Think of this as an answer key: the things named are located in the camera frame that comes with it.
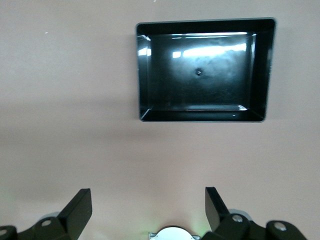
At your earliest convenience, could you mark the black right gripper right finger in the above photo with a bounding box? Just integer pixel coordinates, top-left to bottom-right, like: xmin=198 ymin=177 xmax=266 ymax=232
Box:
xmin=199 ymin=186 xmax=308 ymax=240

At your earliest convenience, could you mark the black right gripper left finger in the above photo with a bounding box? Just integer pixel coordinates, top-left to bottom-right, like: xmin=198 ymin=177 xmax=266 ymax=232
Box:
xmin=0 ymin=188 xmax=93 ymax=240

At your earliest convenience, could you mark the black rectangular plastic box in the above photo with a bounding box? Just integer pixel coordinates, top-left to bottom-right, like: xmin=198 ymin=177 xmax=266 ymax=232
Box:
xmin=134 ymin=16 xmax=278 ymax=123

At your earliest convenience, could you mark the brown table cover cloth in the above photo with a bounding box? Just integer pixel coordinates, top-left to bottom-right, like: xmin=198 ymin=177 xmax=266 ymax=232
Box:
xmin=0 ymin=0 xmax=320 ymax=240

